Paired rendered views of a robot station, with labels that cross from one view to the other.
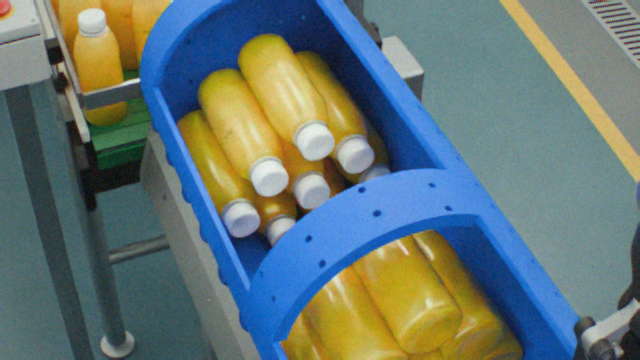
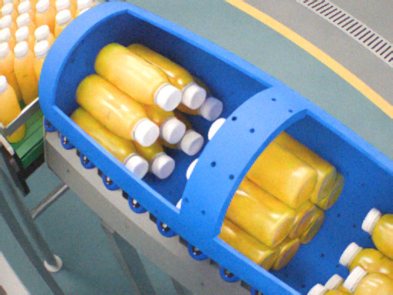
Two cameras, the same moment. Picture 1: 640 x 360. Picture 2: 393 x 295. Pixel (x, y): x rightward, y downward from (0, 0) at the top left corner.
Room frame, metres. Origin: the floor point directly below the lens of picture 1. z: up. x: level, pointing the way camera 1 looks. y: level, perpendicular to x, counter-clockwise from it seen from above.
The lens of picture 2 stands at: (0.07, 0.16, 1.91)
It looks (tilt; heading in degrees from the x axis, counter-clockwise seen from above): 49 degrees down; 346
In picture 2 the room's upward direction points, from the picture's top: 10 degrees counter-clockwise
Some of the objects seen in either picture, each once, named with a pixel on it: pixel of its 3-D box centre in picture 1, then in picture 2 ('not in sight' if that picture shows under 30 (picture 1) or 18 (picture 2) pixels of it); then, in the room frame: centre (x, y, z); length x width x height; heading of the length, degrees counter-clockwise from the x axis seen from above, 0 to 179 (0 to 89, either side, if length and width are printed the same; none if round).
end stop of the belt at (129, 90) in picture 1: (215, 68); (67, 79); (1.19, 0.15, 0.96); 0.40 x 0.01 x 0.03; 113
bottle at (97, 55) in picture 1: (99, 70); (8, 110); (1.16, 0.31, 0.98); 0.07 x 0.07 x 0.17
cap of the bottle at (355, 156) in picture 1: (356, 156); (194, 96); (0.86, -0.05, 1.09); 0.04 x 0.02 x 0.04; 113
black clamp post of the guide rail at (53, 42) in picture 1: (55, 63); not in sight; (1.24, 0.40, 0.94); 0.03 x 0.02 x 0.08; 23
